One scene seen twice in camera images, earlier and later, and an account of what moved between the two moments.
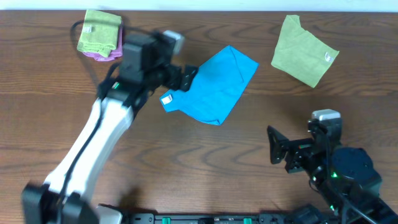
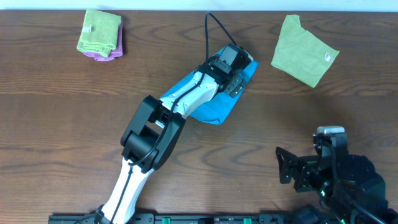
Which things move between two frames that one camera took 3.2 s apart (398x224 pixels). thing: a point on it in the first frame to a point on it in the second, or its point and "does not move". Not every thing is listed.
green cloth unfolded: [300, 55] does not move
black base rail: [216, 218] does not move
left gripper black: [174, 81] to [236, 86]
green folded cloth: [100, 33] does not move
